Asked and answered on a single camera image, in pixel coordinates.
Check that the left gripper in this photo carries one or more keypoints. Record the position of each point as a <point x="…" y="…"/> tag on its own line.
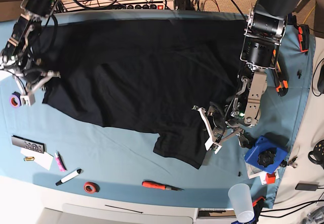
<point x="217" y="115"/>

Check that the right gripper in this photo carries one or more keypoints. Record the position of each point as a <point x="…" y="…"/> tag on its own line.
<point x="28" y="78"/>

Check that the black t-shirt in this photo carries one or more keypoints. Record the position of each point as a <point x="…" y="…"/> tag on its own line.
<point x="146" y="76"/>

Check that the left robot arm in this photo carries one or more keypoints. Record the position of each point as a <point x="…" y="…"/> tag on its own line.
<point x="266" y="27"/>

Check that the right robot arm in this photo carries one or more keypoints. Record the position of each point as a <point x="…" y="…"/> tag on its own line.
<point x="17" y="56"/>

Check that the purple tape roll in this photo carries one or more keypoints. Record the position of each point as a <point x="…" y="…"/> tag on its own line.
<point x="15" y="100"/>

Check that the blue plastic box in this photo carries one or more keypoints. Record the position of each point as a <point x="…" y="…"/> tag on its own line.
<point x="263" y="144"/>

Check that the black knob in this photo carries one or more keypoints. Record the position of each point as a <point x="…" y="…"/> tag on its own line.
<point x="266" y="158"/>

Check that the black remote control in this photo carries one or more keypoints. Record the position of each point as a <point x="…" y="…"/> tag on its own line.
<point x="28" y="144"/>

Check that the blue table cloth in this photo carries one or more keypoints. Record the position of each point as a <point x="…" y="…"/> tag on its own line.
<point x="119" y="160"/>

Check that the orange black utility knife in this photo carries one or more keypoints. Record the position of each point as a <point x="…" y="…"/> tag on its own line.
<point x="280" y="77"/>

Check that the white paper note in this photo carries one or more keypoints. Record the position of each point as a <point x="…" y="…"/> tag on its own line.
<point x="42" y="159"/>

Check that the small red cube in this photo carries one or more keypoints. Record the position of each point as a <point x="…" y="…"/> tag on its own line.
<point x="270" y="178"/>

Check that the translucent plastic cup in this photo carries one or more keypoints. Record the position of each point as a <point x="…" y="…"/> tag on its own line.
<point x="241" y="202"/>

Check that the pink glue tube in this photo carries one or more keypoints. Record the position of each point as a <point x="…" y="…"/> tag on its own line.
<point x="59" y="161"/>

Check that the black white marker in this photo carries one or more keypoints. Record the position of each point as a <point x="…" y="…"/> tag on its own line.
<point x="70" y="176"/>

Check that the orange black clamp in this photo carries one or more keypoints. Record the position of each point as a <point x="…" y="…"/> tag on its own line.
<point x="303" y="37"/>

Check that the red tape roll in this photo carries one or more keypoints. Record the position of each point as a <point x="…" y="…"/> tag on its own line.
<point x="91" y="188"/>

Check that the white power strip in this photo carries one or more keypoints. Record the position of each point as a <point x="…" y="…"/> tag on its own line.
<point x="130" y="4"/>

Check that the black zip tie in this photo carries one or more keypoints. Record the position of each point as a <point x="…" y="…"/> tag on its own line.
<point x="140" y="212"/>

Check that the red handle screwdriver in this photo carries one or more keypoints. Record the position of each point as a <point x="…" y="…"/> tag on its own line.
<point x="155" y="185"/>

